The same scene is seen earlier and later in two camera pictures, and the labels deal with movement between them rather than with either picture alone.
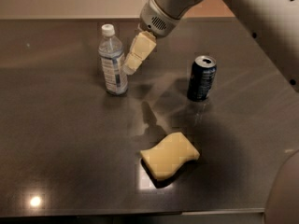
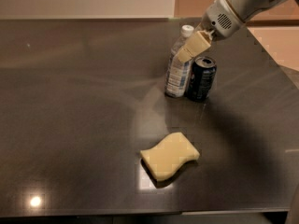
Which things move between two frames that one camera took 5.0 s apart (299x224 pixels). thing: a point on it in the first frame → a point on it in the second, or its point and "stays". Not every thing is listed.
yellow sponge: [165, 158] stays
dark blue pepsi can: [202, 74] stays
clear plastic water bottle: [111, 55] → [177, 73]
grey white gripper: [154, 20] → [219, 21]
